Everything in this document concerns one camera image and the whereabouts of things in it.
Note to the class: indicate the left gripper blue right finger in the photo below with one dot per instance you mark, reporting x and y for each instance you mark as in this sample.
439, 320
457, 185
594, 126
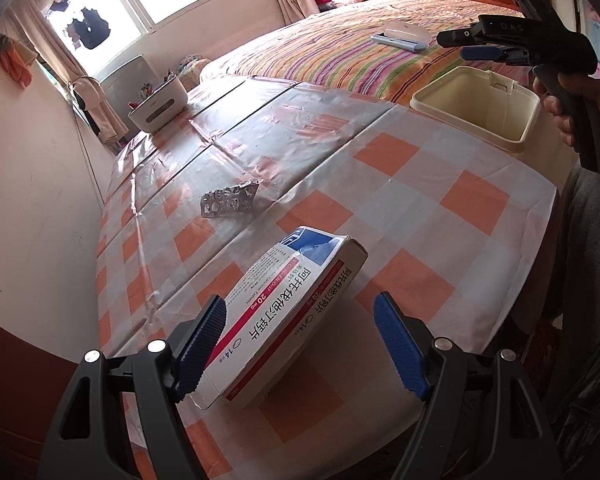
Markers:
408, 342

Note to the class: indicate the grey air cooler appliance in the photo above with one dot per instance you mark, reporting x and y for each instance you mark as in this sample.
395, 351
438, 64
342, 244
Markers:
124, 84

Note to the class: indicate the floral covered stool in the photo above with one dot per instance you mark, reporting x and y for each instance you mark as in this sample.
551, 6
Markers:
189, 70

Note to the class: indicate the white red medicine box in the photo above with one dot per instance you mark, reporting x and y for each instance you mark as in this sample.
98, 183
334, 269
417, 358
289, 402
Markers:
273, 311

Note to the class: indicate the person's right hand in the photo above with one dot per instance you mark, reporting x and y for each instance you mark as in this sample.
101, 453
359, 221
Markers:
586, 87

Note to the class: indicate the white desk organizer box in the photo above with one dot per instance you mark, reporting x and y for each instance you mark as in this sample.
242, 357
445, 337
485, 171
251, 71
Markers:
166, 102

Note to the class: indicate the silver pill blister pack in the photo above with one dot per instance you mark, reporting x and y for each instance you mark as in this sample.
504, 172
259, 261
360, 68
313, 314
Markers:
231, 200

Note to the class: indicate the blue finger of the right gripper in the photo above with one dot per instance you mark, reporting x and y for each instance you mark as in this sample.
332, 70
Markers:
484, 53
462, 37

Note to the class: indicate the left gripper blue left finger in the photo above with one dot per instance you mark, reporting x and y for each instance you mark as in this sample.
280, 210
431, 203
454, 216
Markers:
193, 350

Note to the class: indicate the cream plastic trash bin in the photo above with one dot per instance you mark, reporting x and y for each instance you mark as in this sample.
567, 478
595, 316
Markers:
491, 107

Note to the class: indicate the beige left curtain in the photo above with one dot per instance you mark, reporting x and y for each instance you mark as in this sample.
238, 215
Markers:
44, 39

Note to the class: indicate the orange cloth on wall hook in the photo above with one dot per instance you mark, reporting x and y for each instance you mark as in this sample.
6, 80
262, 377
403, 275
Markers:
16, 59

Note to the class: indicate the dark vest hanging at window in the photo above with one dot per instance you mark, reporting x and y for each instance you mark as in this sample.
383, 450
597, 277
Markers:
92, 30

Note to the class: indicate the striped colourful bedspread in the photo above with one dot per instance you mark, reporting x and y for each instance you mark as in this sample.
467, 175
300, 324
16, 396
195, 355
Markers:
336, 49

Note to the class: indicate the orange checkered tablecloth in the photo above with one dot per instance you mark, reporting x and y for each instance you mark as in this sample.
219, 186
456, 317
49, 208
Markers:
299, 205

